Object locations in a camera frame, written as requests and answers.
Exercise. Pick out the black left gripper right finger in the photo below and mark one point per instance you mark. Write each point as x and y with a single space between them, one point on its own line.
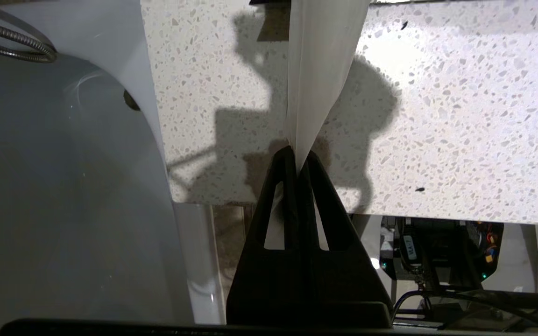
348 289

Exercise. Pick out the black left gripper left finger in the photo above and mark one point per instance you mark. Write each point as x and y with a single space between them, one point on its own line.
259 289

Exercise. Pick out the wide frosted packet green label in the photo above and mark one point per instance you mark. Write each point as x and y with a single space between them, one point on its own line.
320 70

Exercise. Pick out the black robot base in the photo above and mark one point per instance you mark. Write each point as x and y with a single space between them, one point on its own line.
456 252

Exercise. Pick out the metal carabiner clip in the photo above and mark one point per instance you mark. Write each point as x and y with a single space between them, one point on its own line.
421 281

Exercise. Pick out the black key fob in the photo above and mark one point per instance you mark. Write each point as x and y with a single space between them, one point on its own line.
413 249

